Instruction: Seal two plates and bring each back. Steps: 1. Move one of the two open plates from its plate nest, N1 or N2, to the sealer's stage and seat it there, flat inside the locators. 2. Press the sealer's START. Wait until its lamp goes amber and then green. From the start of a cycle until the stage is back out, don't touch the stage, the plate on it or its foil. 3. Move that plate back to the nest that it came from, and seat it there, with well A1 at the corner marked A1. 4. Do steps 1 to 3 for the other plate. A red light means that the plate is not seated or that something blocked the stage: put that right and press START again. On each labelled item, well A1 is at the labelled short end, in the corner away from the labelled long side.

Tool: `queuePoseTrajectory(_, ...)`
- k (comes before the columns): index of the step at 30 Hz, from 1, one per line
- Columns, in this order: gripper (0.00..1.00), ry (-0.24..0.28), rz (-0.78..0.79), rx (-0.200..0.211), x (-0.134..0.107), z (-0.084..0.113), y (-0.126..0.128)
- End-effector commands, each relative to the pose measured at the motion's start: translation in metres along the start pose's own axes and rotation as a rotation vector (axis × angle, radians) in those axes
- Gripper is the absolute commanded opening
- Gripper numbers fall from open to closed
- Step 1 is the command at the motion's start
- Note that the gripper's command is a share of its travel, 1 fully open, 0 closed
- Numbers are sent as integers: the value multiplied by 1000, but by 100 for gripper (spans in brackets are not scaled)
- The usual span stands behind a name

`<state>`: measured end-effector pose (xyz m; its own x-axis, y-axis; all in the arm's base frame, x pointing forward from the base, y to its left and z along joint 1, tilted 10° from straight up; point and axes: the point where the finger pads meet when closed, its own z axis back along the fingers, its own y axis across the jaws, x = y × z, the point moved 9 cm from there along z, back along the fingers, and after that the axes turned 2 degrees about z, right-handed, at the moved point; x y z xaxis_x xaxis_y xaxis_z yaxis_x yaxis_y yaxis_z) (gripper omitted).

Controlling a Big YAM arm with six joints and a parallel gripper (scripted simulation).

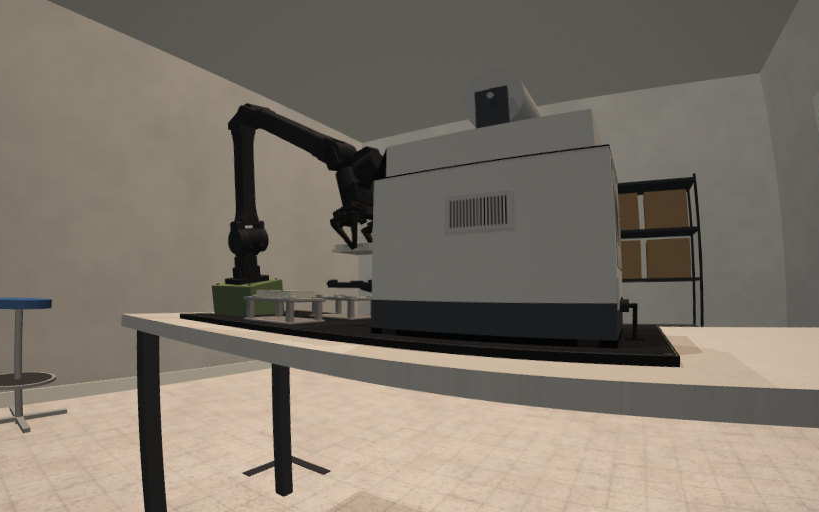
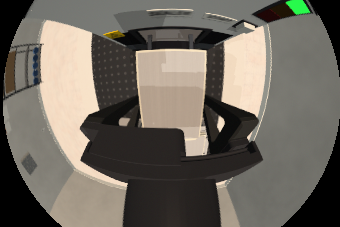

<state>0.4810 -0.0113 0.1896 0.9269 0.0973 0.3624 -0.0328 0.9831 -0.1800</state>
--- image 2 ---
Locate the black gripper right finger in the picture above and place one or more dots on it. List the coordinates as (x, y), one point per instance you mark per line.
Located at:
(238, 123)

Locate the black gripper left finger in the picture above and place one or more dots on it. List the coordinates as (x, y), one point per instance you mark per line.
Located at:
(112, 114)

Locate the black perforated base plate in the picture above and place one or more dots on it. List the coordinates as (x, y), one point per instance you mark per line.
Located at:
(115, 74)

